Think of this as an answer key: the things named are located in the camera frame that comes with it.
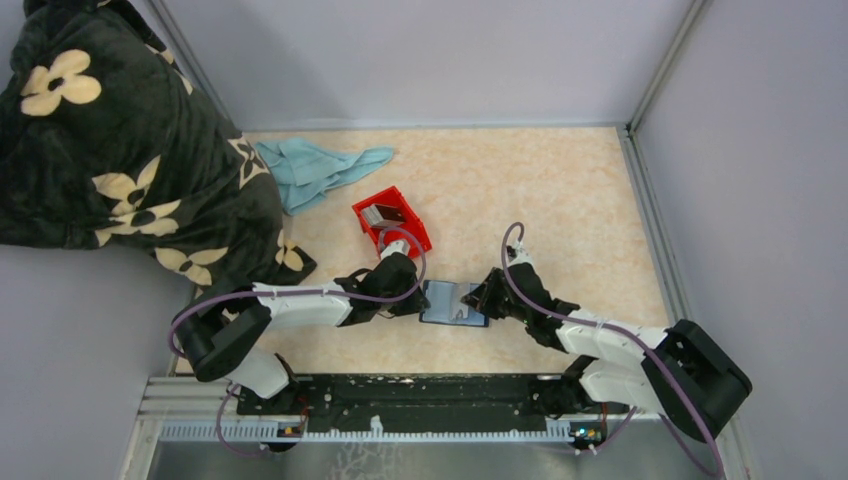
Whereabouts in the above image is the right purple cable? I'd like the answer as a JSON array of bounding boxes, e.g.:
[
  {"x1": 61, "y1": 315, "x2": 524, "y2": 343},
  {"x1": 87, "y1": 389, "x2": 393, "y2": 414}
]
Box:
[{"x1": 500, "y1": 221, "x2": 727, "y2": 480}]

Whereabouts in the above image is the light blue cloth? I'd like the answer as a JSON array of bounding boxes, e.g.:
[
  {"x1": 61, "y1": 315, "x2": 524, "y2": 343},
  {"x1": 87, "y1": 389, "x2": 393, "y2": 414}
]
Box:
[{"x1": 254, "y1": 137, "x2": 395, "y2": 216}]

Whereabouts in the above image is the black floral fleece blanket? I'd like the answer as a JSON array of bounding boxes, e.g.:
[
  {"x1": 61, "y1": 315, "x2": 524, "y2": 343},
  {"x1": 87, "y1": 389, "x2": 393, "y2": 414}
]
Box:
[{"x1": 1, "y1": 1, "x2": 317, "y2": 290}]

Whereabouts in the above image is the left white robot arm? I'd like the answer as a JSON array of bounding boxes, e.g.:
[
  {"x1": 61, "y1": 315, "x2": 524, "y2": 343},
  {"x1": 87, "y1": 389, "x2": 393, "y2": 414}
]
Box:
[{"x1": 169, "y1": 252, "x2": 430, "y2": 414}]

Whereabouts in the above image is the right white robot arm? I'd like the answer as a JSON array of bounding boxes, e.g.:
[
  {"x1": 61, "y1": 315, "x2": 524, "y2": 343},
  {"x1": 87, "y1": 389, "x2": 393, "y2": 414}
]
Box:
[{"x1": 461, "y1": 263, "x2": 753, "y2": 442}]

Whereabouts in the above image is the navy leather card holder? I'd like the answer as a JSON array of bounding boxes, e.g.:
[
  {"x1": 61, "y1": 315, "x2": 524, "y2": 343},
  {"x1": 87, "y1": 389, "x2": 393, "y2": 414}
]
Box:
[{"x1": 419, "y1": 280, "x2": 489, "y2": 328}]

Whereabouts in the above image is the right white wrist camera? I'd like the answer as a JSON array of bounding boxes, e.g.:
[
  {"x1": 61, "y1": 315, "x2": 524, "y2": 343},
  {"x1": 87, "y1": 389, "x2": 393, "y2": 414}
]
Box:
[{"x1": 506, "y1": 244, "x2": 533, "y2": 267}]

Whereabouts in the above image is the aluminium frame post left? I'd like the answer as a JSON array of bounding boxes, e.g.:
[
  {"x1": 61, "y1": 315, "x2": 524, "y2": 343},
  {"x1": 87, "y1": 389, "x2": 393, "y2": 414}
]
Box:
[{"x1": 146, "y1": 0, "x2": 239, "y2": 127}]

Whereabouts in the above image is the cards stack in bin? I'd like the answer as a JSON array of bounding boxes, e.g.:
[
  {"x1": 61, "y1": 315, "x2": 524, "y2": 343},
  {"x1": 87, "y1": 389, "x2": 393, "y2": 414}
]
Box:
[{"x1": 361, "y1": 204, "x2": 406, "y2": 229}]

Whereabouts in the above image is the red plastic bin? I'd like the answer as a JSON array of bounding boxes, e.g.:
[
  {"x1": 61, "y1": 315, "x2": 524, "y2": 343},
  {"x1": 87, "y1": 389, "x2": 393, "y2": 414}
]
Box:
[{"x1": 351, "y1": 186, "x2": 432, "y2": 258}]

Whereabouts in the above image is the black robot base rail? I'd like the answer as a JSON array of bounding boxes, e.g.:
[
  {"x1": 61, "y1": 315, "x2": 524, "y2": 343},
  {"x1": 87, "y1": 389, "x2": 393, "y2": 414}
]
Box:
[{"x1": 236, "y1": 374, "x2": 629, "y2": 449}]

